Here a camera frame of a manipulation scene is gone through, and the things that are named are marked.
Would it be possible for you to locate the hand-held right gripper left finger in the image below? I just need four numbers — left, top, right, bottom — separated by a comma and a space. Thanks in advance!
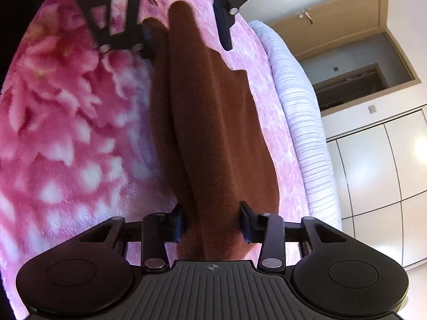
78, 203, 186, 272

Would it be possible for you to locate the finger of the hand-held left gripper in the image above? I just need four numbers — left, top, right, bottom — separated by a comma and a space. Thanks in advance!
70, 0, 159, 60
203, 0, 262, 51

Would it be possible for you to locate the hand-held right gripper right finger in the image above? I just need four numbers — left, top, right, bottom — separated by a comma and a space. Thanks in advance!
239, 201, 348, 272

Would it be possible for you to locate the brown knitted button vest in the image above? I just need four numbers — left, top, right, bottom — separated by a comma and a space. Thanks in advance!
143, 1, 280, 262

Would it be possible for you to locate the pink floral blanket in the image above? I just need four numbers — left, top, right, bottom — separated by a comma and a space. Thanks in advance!
0, 0, 311, 309

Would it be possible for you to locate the wooden door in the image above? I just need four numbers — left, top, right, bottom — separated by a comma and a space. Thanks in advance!
268, 0, 421, 111

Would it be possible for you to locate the white wardrobe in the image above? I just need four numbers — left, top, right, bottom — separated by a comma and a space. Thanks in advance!
325, 107, 427, 268

